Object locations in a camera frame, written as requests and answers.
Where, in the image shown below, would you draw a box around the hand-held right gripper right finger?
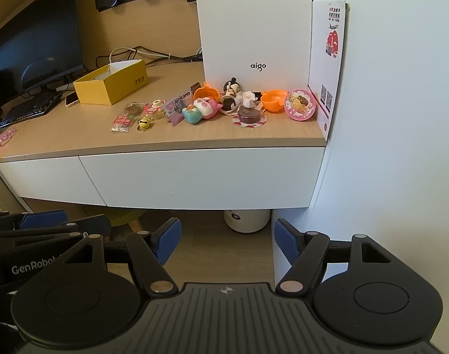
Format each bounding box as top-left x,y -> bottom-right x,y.
274,218 -> 395,295

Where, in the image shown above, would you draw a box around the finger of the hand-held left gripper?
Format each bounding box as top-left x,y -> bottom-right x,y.
0,215 -> 112,248
0,209 -> 70,231

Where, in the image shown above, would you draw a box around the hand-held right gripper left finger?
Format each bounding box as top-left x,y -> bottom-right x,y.
64,217 -> 183,294

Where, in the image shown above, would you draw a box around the wide white drawer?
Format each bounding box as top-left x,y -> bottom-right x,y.
79,146 -> 327,209

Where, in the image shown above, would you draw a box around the clear packet with red label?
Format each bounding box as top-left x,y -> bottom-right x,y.
111,101 -> 140,134

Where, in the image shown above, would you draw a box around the teal toy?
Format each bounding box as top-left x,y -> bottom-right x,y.
182,105 -> 204,124

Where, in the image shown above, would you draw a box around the brown toy cake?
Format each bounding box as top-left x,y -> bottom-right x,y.
219,94 -> 244,113
231,106 -> 268,129

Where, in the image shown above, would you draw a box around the capsule blister card pack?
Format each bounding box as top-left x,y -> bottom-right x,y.
163,89 -> 194,126

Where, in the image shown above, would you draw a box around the pink toy plate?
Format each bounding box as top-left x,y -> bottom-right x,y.
284,88 -> 317,122

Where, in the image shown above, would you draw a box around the white donut toy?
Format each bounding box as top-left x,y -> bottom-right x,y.
152,98 -> 167,120

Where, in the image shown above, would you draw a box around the pink owl toy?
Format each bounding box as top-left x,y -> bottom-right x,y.
193,97 -> 223,120

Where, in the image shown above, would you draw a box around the orange toy bowl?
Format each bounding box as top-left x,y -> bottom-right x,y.
260,89 -> 290,113

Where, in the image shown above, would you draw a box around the black and white figure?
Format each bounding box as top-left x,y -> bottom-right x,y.
224,76 -> 242,97

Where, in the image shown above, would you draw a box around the green stool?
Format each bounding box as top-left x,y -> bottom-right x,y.
106,208 -> 148,233

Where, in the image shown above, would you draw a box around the narrow white drawer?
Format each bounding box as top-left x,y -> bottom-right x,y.
0,155 -> 109,207

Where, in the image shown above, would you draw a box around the white waste bin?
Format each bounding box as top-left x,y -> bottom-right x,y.
223,208 -> 272,234

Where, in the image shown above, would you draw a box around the pink plastic packet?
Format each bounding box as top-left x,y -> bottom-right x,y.
0,128 -> 18,152

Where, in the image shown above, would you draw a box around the black keyboard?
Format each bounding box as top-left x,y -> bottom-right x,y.
0,90 -> 63,129

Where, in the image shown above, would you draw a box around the yellow cardboard box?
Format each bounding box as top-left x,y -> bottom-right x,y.
73,59 -> 149,106

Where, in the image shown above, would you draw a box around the black computer monitor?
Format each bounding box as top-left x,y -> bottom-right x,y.
0,0 -> 86,110

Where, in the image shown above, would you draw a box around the white card with red print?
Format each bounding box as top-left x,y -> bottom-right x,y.
307,0 -> 349,142

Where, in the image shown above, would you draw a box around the white computer case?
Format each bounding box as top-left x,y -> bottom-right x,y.
193,0 -> 314,91

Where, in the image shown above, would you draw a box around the looped white cable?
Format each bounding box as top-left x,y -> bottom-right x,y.
109,46 -> 172,63

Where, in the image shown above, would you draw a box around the black cables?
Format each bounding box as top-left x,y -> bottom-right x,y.
95,46 -> 204,68

